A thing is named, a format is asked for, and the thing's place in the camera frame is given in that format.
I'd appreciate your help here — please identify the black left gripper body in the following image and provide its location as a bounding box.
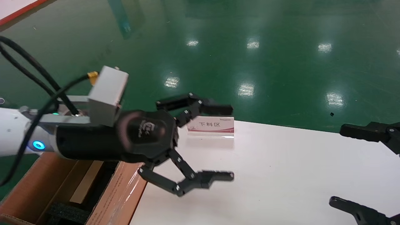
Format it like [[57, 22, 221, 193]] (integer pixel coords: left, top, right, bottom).
[[55, 109, 179, 163]]

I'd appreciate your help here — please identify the small brown cardboard box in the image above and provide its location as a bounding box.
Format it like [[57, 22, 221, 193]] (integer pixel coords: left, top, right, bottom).
[[69, 160, 104, 204]]

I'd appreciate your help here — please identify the thick black looped cable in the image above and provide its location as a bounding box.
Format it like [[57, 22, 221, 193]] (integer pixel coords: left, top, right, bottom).
[[0, 36, 80, 116]]

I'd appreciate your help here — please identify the thin black camera cable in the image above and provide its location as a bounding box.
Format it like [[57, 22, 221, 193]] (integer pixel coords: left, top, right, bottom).
[[0, 73, 94, 186]]

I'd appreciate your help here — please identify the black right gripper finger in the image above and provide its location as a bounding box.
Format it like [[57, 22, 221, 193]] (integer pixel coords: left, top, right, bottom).
[[339, 122, 400, 157], [328, 197, 400, 225]]

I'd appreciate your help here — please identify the black foam box insert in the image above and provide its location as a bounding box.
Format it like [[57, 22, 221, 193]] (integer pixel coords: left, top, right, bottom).
[[47, 161, 121, 225]]

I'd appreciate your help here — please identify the clear acrylic table sign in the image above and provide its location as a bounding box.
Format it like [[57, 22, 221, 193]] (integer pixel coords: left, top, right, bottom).
[[187, 116, 235, 139]]

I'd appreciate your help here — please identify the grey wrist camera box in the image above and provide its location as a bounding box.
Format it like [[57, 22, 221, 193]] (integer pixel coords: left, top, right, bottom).
[[87, 66, 129, 127]]

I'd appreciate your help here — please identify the white board with red edge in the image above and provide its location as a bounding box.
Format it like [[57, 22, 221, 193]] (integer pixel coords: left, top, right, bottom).
[[0, 0, 47, 26]]

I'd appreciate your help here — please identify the silver camera mounting bracket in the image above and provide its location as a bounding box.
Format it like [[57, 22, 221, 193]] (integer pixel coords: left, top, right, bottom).
[[37, 95, 93, 126]]

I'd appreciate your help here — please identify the large brown cardboard box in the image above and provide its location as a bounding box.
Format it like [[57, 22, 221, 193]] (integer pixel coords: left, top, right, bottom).
[[0, 152, 148, 225]]

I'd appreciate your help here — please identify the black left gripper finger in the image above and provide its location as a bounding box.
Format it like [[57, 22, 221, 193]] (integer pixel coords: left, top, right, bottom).
[[155, 92, 234, 128], [137, 148, 235, 197]]

